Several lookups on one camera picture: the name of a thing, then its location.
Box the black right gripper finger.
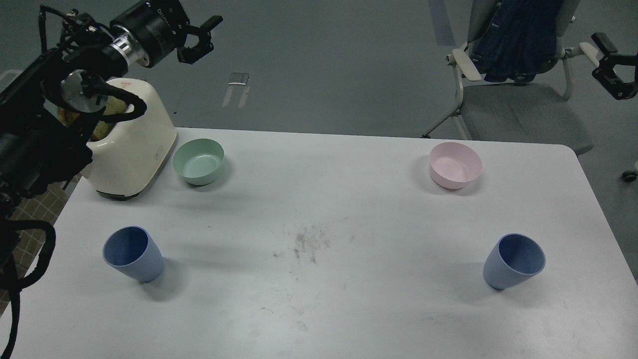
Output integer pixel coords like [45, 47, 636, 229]
[592, 32, 619, 57]
[592, 68, 624, 100]

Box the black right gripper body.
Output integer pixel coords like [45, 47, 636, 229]
[618, 54, 638, 100]

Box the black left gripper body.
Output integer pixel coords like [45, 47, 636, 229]
[110, 0, 190, 68]

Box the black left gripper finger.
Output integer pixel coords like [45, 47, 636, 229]
[185, 15, 224, 34]
[177, 30, 214, 64]

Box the blue cup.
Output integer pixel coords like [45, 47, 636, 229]
[482, 233, 545, 290]
[102, 226, 164, 283]

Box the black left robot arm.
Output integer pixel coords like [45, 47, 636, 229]
[0, 0, 223, 359]

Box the metal floor plate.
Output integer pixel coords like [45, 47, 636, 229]
[227, 72, 249, 86]

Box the blue denim jacket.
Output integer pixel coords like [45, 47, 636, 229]
[470, 0, 564, 83]

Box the black chair caster wheel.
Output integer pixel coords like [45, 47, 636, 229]
[621, 171, 638, 182]

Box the grey office chair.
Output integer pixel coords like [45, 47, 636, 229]
[422, 0, 599, 155]

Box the bread slice front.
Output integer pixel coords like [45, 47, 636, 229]
[91, 96, 131, 142]

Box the bread slice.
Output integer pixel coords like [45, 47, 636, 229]
[91, 96, 131, 142]
[57, 107, 81, 128]

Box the mint green bowl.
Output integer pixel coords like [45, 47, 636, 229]
[171, 138, 225, 186]

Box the cream white toaster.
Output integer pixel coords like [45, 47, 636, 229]
[82, 78, 177, 200]

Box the bread slice back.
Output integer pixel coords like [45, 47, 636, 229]
[57, 107, 81, 128]

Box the pink bowl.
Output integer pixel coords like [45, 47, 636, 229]
[429, 142, 483, 190]

